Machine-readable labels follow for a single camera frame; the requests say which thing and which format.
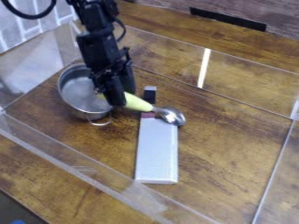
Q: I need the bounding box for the silver metal pot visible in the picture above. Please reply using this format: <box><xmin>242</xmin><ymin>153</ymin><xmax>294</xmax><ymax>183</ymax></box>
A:
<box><xmin>57</xmin><ymin>63</ymin><xmax>113</xmax><ymax>126</ymax></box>

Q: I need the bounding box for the black strip on wall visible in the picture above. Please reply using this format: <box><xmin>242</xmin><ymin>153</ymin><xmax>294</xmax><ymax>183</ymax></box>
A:
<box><xmin>189</xmin><ymin>7</ymin><xmax>266</xmax><ymax>32</ymax></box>

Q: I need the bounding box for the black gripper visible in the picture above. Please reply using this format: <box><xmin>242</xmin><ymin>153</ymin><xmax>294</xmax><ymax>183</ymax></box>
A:
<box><xmin>75</xmin><ymin>27</ymin><xmax>136</xmax><ymax>106</ymax></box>

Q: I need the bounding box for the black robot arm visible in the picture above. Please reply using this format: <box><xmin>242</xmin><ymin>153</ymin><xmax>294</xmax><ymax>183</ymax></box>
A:
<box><xmin>66</xmin><ymin>0</ymin><xmax>136</xmax><ymax>106</ymax></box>

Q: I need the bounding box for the yellow handled metal spoon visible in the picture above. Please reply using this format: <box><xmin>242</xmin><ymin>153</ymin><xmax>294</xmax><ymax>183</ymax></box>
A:
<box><xmin>96</xmin><ymin>90</ymin><xmax>186</xmax><ymax>127</ymax></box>

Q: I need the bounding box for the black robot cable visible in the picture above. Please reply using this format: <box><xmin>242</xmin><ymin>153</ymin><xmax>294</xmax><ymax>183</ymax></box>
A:
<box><xmin>1</xmin><ymin>0</ymin><xmax>58</xmax><ymax>21</ymax></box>

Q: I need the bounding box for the clear acrylic enclosure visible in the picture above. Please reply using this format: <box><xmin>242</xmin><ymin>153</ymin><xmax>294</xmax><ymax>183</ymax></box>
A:
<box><xmin>0</xmin><ymin>26</ymin><xmax>299</xmax><ymax>224</ymax></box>

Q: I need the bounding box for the toy cleaver white blade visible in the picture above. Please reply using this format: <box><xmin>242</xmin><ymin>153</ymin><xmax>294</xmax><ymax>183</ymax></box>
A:
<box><xmin>134</xmin><ymin>112</ymin><xmax>178</xmax><ymax>185</ymax></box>

